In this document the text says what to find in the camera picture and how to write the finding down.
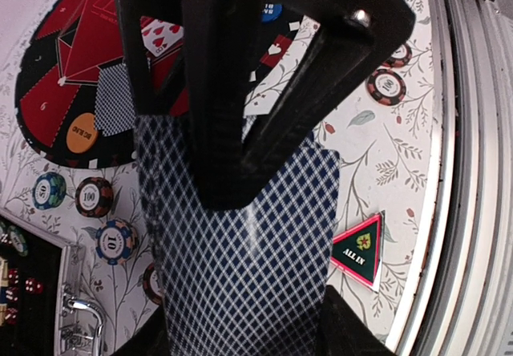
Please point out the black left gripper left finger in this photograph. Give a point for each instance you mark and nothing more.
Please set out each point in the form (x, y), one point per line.
(150, 340)

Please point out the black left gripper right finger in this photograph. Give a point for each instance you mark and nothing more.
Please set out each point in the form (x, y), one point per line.
(342, 333)

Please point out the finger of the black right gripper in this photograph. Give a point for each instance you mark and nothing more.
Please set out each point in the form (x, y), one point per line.
(246, 124)
(148, 99)

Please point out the eight of hearts card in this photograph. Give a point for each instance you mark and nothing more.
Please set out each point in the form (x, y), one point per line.
(158, 36)

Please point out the red black 100 chip pile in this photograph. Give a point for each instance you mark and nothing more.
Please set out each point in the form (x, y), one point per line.
(400, 58)
(386, 87)
(94, 197)

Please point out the blue card deck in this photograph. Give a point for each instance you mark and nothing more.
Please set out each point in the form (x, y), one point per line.
(247, 281)

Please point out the single blue backed card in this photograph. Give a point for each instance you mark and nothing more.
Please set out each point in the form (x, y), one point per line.
(114, 109)

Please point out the orange big blind button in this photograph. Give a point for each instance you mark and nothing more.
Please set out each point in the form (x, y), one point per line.
(82, 134)

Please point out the blue green 50 chip pile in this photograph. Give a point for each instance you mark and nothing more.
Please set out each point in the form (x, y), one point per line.
(49, 191)

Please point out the red black 100 chip stack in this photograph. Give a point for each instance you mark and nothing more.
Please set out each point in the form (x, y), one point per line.
(151, 284)

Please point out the blue small blind button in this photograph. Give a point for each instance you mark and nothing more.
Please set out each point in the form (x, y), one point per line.
(271, 12)

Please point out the black triangular dealer plate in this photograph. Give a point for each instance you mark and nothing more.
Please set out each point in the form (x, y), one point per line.
(358, 251)

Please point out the aluminium poker case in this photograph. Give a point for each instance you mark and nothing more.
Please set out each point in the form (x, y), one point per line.
(42, 311)

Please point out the round red black poker mat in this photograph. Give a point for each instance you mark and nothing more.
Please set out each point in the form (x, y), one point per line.
(72, 96)

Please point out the red die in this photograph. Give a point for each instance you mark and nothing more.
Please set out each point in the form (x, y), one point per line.
(33, 286)

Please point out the single green 20 chip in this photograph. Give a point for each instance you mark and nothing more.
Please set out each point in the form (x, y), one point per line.
(17, 240)

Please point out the front aluminium rail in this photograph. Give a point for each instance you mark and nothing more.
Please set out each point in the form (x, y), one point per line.
(458, 295)

